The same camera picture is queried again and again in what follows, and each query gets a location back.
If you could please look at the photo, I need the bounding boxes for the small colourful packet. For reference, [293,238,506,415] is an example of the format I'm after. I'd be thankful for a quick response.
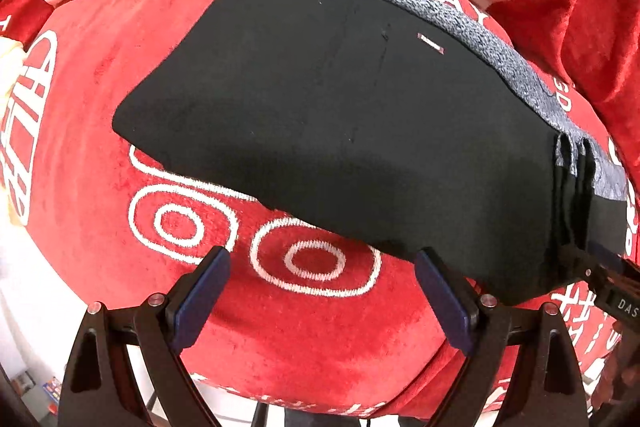
[41,378,64,402]

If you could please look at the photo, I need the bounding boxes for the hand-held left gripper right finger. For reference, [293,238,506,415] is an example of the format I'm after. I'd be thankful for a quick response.
[414,247,591,427]

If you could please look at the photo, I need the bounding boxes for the black pants with blue stripes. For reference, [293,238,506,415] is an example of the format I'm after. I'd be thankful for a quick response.
[112,0,632,308]

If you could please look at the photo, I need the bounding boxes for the red printed blanket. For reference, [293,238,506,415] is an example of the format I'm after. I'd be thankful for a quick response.
[0,0,640,423]

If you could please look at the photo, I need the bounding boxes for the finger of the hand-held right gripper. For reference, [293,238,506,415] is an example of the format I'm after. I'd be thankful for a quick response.
[555,243,627,281]

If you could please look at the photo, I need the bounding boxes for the cream cloth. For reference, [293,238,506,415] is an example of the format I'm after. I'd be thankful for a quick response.
[0,36,28,228]

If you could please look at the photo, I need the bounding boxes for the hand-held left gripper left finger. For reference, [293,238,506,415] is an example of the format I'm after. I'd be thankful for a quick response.
[57,246,232,427]

